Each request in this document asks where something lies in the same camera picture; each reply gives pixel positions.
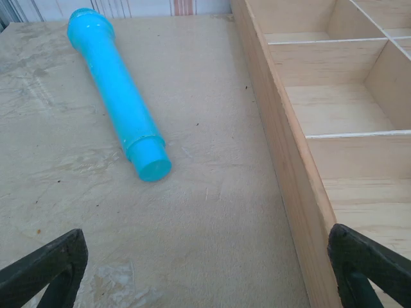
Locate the light blue plastic tube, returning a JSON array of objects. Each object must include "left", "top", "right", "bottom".
[{"left": 66, "top": 8, "right": 173, "bottom": 184}]

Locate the wooden compartment tray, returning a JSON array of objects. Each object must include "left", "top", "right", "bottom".
[{"left": 230, "top": 0, "right": 411, "bottom": 308}]

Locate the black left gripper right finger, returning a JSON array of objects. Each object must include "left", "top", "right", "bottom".
[{"left": 327, "top": 223, "right": 411, "bottom": 308}]

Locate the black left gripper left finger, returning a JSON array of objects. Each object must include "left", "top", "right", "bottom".
[{"left": 0, "top": 228, "right": 89, "bottom": 308}]

